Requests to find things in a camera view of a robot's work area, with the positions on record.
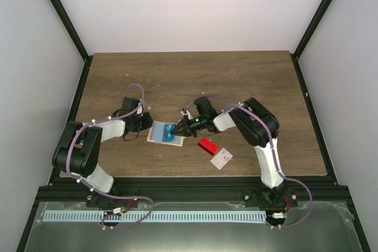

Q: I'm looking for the right black frame post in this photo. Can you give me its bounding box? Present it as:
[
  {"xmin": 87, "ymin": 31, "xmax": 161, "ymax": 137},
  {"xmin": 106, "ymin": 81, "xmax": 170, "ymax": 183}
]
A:
[{"xmin": 292, "ymin": 0, "xmax": 351, "ymax": 58}]

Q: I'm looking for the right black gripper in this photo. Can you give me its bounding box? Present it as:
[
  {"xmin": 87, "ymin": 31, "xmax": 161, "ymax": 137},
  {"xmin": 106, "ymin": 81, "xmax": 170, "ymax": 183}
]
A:
[{"xmin": 171, "ymin": 115, "xmax": 207, "ymax": 138}]

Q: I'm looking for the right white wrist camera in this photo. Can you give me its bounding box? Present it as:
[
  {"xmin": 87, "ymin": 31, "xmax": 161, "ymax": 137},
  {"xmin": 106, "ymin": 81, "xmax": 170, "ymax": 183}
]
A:
[{"xmin": 180, "ymin": 108, "xmax": 193, "ymax": 120}]

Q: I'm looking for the light blue slotted cable duct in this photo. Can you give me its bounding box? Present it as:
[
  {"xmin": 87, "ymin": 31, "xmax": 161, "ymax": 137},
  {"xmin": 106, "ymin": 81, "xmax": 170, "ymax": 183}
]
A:
[{"xmin": 43, "ymin": 210, "xmax": 266, "ymax": 224}]

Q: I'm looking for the beige leather card holder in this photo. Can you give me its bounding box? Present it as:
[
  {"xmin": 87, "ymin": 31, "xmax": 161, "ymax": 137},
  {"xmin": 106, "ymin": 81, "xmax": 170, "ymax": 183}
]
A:
[{"xmin": 146, "ymin": 121, "xmax": 184, "ymax": 147}]

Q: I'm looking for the black aluminium front rail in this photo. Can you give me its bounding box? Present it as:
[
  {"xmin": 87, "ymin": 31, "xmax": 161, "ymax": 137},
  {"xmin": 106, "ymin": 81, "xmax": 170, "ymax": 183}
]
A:
[{"xmin": 35, "ymin": 176, "xmax": 351, "ymax": 207}]

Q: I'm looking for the red card black stripe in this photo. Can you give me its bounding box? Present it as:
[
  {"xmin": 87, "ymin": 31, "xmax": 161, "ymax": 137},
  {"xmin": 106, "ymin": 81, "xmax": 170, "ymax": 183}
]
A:
[{"xmin": 197, "ymin": 137, "xmax": 219, "ymax": 156}]

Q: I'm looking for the left black frame post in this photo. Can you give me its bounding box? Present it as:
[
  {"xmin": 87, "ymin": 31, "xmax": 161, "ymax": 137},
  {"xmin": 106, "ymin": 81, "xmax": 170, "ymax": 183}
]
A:
[{"xmin": 49, "ymin": 0, "xmax": 90, "ymax": 61}]

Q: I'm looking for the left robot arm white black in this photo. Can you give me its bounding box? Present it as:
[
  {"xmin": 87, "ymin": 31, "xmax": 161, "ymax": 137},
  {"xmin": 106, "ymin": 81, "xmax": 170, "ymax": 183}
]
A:
[{"xmin": 52, "ymin": 97, "xmax": 153, "ymax": 207}]

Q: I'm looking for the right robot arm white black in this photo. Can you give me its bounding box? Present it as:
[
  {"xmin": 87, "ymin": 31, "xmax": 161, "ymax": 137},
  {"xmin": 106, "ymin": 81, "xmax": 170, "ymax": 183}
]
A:
[{"xmin": 171, "ymin": 96, "xmax": 285, "ymax": 207}]

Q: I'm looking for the blue white card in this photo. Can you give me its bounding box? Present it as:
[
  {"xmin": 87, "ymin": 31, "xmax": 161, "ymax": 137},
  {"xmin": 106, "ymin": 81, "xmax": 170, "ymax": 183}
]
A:
[{"xmin": 162, "ymin": 123, "xmax": 177, "ymax": 144}]

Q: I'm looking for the white card pink pattern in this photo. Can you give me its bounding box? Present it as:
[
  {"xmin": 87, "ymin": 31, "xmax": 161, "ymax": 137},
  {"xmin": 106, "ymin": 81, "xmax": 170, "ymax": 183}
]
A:
[{"xmin": 210, "ymin": 148, "xmax": 233, "ymax": 170}]

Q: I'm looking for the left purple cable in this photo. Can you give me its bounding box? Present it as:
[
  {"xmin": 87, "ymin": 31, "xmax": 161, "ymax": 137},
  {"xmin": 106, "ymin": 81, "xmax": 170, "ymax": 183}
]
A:
[{"xmin": 66, "ymin": 83, "xmax": 155, "ymax": 231}]

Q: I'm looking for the black frame post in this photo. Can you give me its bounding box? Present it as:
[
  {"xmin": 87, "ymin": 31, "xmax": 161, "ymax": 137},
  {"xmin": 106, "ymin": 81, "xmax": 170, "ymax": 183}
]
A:
[
  {"xmin": 49, "ymin": 0, "xmax": 90, "ymax": 61},
  {"xmin": 292, "ymin": 0, "xmax": 351, "ymax": 58}
]

